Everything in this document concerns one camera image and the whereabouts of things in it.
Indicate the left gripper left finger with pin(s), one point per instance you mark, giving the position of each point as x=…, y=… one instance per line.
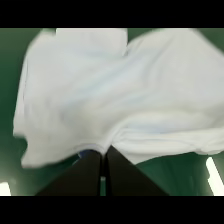
x=83, y=178

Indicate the white T-shirt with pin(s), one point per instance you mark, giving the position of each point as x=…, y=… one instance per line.
x=110, y=96

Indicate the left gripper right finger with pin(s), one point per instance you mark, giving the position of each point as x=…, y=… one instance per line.
x=128, y=178

